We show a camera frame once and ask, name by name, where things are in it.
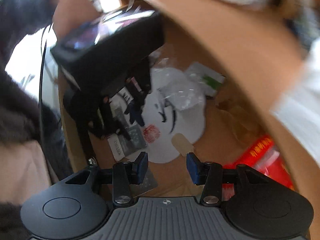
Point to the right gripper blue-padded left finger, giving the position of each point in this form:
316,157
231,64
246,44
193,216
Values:
126,174

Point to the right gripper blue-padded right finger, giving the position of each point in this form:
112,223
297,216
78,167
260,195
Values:
208,174

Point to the grey sachet packet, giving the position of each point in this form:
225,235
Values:
148,184

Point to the red packaging box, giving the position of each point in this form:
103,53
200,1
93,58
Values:
264,156

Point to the clear plastic wrapper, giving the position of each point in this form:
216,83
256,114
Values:
174,87

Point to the white calligraphy paper fan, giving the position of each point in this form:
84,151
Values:
163,121

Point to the white green sachet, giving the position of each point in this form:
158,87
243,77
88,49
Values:
206,78

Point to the white plastic bag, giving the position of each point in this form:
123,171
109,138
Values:
298,108

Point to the wooden shelf cabinet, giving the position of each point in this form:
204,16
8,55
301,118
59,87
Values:
264,59

